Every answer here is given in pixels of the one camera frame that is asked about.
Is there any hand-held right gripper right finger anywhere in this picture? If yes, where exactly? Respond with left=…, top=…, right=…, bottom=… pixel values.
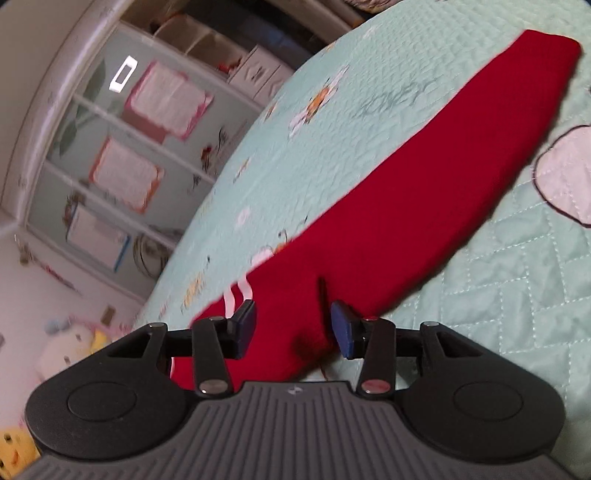
left=331, top=301, right=483, bottom=398

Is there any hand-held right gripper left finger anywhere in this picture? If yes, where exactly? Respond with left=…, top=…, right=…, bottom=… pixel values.
left=107, top=300, right=257, bottom=398

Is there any red knit sweater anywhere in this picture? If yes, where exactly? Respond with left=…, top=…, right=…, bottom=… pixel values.
left=173, top=30, right=583, bottom=393

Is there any light green quilted bedspread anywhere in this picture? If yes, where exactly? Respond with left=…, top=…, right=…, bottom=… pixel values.
left=131, top=0, right=591, bottom=472

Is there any blue-bordered paper sheet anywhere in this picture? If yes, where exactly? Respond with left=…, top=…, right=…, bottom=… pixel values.
left=65, top=203, right=130, bottom=273

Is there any white cat plush toy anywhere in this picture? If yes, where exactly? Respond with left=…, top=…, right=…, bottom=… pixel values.
left=34, top=318, right=109, bottom=384

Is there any orange-bordered paper sheet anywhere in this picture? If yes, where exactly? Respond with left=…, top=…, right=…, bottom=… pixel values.
left=90, top=136, right=164, bottom=213

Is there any pink-bordered paper sheet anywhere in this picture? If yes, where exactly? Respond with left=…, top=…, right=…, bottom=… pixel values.
left=124, top=62, right=213, bottom=141

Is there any white wardrobe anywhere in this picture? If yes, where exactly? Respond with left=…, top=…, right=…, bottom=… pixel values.
left=0, top=0, right=333, bottom=301

